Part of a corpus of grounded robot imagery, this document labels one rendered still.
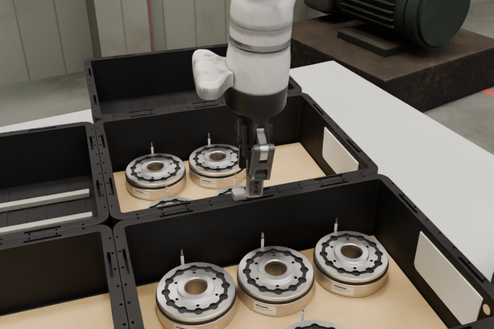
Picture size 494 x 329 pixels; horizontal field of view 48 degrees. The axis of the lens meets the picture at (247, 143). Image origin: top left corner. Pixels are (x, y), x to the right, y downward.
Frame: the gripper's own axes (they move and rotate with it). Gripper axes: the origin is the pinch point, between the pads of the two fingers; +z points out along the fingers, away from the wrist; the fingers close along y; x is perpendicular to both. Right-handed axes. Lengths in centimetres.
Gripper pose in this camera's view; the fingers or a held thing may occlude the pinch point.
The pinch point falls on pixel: (250, 172)
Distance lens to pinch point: 74.9
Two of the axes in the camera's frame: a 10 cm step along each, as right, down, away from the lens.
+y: -1.7, -5.8, 8.0
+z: -0.5, 8.1, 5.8
